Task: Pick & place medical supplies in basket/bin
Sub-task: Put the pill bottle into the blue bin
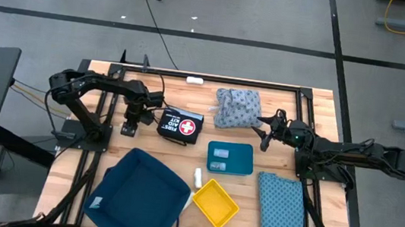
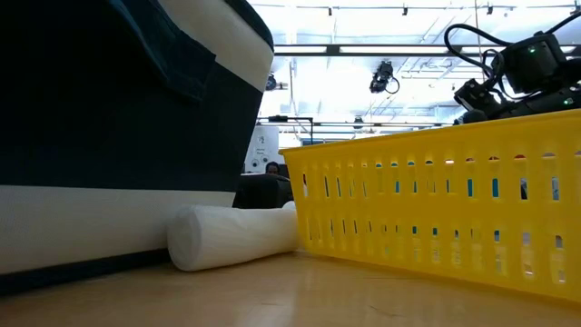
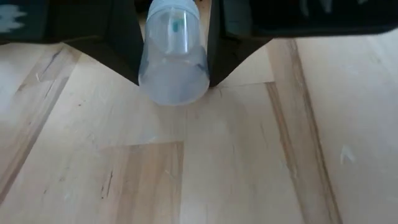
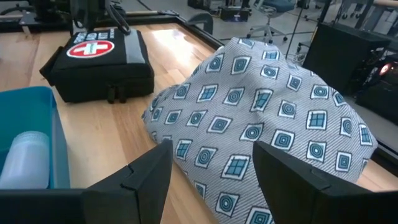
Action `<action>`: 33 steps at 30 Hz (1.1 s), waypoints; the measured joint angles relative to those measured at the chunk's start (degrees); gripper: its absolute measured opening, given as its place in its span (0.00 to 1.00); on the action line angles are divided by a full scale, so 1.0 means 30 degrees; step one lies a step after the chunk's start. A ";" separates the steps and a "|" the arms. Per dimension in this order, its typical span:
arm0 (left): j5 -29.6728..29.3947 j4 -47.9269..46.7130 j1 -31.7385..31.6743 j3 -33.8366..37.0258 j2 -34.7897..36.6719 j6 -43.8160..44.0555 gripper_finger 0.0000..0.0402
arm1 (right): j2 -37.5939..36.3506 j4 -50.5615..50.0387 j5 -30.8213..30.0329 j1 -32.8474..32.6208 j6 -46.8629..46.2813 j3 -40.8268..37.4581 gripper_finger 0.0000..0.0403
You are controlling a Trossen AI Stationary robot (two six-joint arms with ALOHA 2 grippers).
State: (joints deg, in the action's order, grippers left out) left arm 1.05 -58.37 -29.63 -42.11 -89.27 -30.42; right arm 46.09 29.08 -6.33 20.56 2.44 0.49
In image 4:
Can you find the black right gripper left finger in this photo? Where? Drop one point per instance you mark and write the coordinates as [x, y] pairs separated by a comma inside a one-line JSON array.
[[133, 193]]

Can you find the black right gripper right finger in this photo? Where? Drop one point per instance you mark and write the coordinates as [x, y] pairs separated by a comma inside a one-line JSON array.
[[295, 193]]

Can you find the grey square-patterned gown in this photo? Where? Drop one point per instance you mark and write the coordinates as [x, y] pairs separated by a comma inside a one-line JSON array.
[[264, 109]]

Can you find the white plastic bottle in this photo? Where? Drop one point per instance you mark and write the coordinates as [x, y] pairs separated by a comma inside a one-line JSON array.
[[25, 161]]

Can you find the black first aid kit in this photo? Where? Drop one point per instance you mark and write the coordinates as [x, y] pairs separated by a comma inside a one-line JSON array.
[[99, 71]]

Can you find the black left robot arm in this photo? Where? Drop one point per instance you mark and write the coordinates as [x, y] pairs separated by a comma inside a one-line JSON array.
[[87, 12]]

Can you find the teal plastic bin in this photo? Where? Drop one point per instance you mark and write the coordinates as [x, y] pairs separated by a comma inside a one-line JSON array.
[[31, 105]]

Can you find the black computer tower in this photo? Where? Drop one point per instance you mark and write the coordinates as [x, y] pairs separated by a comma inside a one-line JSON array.
[[339, 53]]

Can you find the teal seat office chair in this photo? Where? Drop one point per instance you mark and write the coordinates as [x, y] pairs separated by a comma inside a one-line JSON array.
[[273, 6]]

